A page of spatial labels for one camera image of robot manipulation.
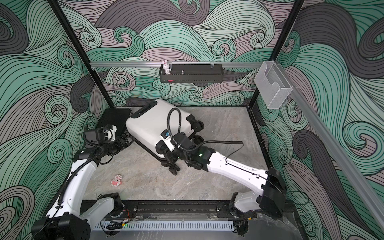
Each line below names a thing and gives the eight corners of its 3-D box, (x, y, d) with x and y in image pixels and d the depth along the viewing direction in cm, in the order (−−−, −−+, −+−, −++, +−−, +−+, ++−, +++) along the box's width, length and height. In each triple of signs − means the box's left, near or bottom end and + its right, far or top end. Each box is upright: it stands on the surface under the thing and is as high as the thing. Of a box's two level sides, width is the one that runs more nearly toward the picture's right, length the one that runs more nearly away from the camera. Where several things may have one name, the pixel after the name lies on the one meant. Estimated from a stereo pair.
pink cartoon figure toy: (112, 186, 82) (109, 184, 80) (115, 177, 86) (113, 174, 83) (121, 186, 82) (118, 184, 80) (123, 177, 86) (121, 174, 83)
